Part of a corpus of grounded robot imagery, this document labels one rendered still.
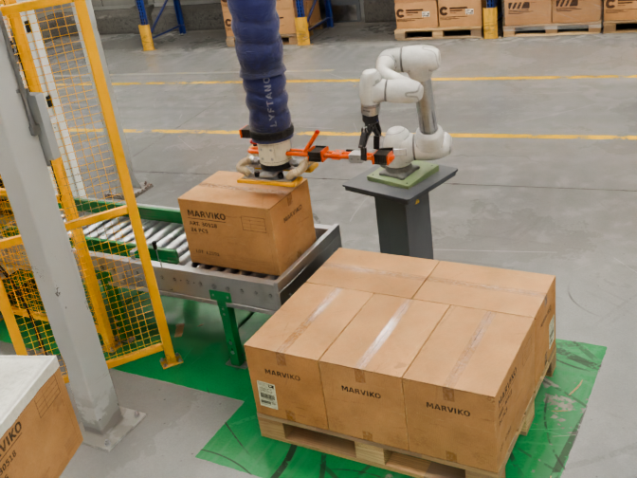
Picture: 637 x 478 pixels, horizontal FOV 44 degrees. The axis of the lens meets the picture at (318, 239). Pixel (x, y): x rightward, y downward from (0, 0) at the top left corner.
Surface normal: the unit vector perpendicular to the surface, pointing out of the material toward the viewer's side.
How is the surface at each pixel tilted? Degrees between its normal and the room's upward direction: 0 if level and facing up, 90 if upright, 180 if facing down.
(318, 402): 90
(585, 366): 0
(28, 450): 90
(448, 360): 0
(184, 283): 90
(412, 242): 90
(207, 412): 0
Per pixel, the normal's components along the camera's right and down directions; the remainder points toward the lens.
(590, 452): -0.13, -0.89
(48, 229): 0.88, 0.11
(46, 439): 0.97, -0.03
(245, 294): -0.47, 0.44
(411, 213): 0.73, 0.22
